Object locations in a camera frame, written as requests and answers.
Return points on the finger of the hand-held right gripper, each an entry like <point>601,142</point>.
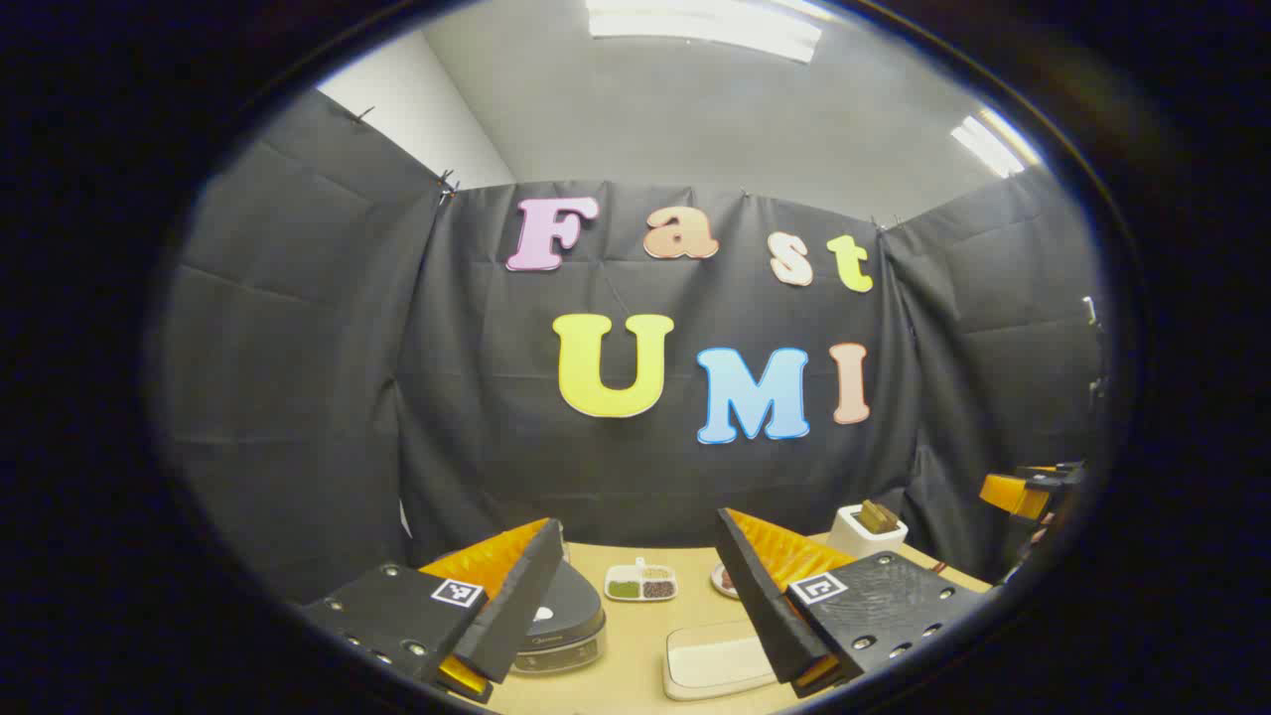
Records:
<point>1013,494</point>

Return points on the brown toast slice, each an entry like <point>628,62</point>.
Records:
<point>876,516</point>

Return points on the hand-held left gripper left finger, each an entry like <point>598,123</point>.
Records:
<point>516,606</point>

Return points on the black backdrop cloth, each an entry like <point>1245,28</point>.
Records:
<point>298,348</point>

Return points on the white divided bean dish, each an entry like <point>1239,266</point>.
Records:
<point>640,584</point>

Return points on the dark grey rice cooker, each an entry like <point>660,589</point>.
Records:
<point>566,611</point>

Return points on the ceiling light panel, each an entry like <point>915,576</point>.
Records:
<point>705,25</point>
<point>988,144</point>

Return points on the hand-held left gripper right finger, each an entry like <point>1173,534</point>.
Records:
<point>755,596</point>

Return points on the clear tray of white rice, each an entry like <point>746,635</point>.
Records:
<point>715,660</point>

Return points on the white toaster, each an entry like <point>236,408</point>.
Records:
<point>854,538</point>

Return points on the white round plate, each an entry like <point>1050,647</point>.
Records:
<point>719,588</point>

